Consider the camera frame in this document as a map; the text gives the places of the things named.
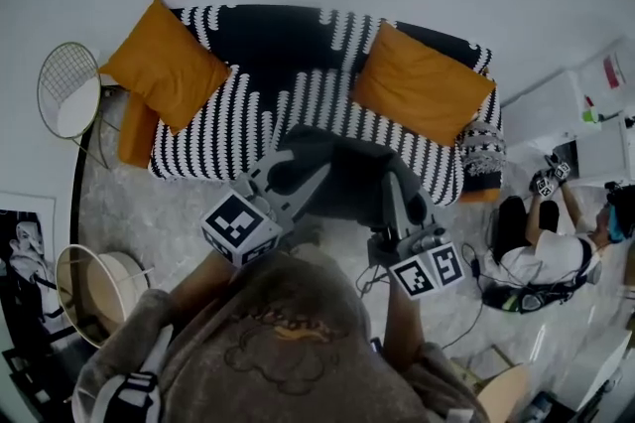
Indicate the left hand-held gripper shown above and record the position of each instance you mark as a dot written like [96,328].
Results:
[238,227]

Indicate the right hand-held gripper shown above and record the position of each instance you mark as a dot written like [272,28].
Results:
[426,272]

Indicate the person's right forearm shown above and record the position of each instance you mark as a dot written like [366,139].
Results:
[402,326]

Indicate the person's left forearm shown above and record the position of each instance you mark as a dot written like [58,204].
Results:
[198,284]

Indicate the grey patterned cushion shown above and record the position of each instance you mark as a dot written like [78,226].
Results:
[481,148]

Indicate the orange cushion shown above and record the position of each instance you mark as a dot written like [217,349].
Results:
[421,83]
[164,63]

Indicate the white low cupboard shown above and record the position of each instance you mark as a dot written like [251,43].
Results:
[541,108]

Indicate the person's grey printed t-shirt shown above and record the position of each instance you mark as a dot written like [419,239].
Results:
[278,336]

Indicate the small green item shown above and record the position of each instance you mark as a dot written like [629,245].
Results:
[590,115]

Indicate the white cabinet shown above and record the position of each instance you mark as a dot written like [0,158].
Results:
[607,148]

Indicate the round wooden board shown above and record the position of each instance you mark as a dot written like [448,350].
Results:
[506,388]

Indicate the black and white poster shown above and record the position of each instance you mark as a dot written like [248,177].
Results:
[25,262]

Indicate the black picture frames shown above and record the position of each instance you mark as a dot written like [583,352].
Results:
[22,381]

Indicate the white wall paper red label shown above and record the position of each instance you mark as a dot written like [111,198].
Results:
[612,68]

